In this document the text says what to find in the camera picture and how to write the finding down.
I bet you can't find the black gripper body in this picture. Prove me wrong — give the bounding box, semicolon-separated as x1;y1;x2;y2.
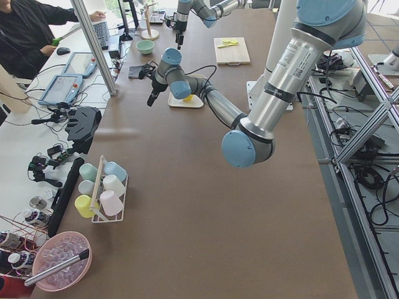
175;20;188;34
151;79;167;97

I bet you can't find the yellow lemon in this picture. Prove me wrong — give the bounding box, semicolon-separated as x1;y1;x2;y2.
183;95;194;102

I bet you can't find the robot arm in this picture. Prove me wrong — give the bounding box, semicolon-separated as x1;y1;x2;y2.
140;1;367;168
175;0;247;50

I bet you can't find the cream rabbit tray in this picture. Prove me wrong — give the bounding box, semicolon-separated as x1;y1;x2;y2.
168;74;206;108

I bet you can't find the grey folded cloth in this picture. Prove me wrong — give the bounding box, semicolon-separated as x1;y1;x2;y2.
128;65;147;80

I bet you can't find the wooden mug tree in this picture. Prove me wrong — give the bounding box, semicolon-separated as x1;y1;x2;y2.
140;3;159;40

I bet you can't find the mint green bowl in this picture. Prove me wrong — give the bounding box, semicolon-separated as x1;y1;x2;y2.
136;40;155;55

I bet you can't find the yellow plastic knife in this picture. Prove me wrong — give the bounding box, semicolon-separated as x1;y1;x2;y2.
217;41;239;49

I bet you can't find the bamboo cutting board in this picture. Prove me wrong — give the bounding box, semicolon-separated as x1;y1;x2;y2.
213;37;251;65

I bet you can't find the blue teach pendant far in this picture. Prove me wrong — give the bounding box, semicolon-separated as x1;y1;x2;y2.
62;52;97;78

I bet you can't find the blue teach pendant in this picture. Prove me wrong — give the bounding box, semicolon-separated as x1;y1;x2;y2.
62;52;97;78
38;74;83;105

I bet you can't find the black keyboard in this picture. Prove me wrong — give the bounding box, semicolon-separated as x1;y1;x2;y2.
92;21;110;50

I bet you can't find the blue plastic cup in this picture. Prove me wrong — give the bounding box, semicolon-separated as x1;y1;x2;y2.
103;161;127;182

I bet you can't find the blue teach pendant near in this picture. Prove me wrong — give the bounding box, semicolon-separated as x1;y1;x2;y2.
38;74;83;105

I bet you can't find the cream plastic cup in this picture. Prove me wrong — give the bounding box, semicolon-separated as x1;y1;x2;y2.
102;174;125;197

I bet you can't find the green plastic cup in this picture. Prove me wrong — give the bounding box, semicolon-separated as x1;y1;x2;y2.
79;163;98;182

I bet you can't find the black computer mouse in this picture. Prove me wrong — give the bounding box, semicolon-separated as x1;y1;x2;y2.
56;47;70;55

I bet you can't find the pale grey-blue plastic cup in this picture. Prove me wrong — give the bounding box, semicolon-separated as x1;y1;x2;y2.
78;180;95;197

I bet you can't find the pink plastic cup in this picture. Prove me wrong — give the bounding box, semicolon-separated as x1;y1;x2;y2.
100;190;123;216

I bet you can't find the yellow plastic cup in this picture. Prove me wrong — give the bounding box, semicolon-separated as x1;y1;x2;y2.
74;194;95;218

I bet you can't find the person in black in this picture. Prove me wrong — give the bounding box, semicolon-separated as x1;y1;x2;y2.
0;0;107;80

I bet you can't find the black long case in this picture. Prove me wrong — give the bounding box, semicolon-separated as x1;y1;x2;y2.
47;158;84;238

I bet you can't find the white bottle dark label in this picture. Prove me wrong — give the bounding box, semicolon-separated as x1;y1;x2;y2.
22;209;50;228

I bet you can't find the metal tongs black tip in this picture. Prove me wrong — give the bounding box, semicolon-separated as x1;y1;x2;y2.
24;249;90;287

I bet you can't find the pink ice bowl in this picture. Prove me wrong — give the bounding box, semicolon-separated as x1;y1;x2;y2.
32;231;92;292

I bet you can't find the aluminium frame post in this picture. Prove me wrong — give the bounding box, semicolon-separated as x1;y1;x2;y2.
71;0;117;96

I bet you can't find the black plastic bracket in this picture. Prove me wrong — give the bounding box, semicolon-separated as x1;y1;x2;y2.
65;107;102;154

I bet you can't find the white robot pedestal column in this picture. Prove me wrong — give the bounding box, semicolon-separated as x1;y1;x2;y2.
246;0;297;110

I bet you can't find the white wire cup rack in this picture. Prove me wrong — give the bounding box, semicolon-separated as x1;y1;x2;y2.
89;155;128;223

